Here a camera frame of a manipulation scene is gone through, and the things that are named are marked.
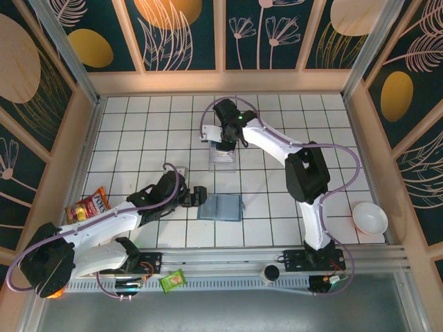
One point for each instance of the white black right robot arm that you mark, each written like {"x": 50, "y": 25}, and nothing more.
{"x": 270, "y": 138}

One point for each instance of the aluminium frame post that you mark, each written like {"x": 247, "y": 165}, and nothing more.
{"x": 373, "y": 48}
{"x": 71, "y": 58}

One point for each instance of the green snack packet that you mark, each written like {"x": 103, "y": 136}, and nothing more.
{"x": 172, "y": 281}

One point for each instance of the white bowl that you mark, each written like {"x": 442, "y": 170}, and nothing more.
{"x": 370, "y": 218}

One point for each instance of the wall panel yellow oval print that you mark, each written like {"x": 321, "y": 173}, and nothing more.
{"x": 90, "y": 48}

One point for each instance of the orange round object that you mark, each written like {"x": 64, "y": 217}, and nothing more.
{"x": 55, "y": 294}

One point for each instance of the wall panel orange disc leaves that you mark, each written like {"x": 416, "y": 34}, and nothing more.
{"x": 166, "y": 34}

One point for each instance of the small controller board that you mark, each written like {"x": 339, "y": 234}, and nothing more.
{"x": 334, "y": 279}
{"x": 128, "y": 285}

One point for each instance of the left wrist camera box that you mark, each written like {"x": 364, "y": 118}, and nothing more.
{"x": 182, "y": 172}

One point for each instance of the red candy bag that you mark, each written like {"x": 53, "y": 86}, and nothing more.
{"x": 88, "y": 207}

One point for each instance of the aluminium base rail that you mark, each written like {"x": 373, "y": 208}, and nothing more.
{"x": 225, "y": 259}

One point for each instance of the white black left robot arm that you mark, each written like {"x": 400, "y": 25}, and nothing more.
{"x": 104, "y": 228}

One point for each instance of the black round knob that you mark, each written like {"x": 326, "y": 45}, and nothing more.
{"x": 270, "y": 273}

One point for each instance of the clear acrylic card stand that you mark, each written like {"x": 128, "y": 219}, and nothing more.
{"x": 225, "y": 167}

